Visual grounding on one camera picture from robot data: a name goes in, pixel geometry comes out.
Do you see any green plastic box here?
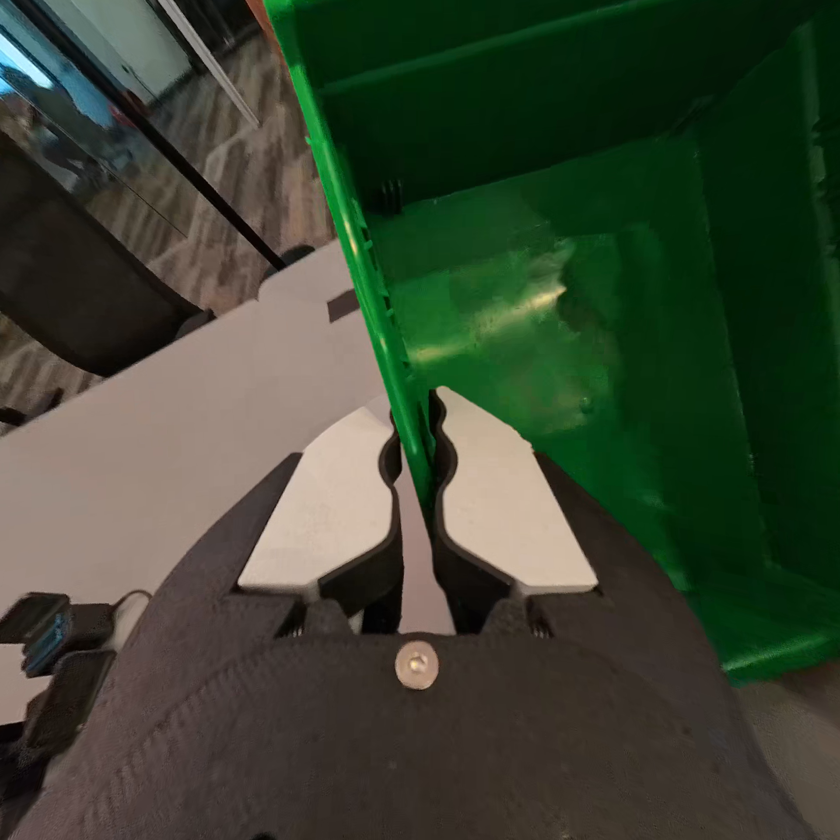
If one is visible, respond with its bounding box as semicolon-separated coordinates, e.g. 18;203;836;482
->
262;0;840;687

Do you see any black electronic device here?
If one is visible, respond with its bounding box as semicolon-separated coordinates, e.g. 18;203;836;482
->
0;592;119;756

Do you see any black round-base stand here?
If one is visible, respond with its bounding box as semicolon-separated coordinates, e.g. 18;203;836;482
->
23;0;316;280

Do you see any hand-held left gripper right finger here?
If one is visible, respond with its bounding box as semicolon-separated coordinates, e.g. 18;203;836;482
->
428;386;601;635

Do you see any dark chair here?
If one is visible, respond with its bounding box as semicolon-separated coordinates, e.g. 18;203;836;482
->
0;131;214;379

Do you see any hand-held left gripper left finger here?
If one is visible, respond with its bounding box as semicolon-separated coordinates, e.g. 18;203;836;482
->
236;394;404;635

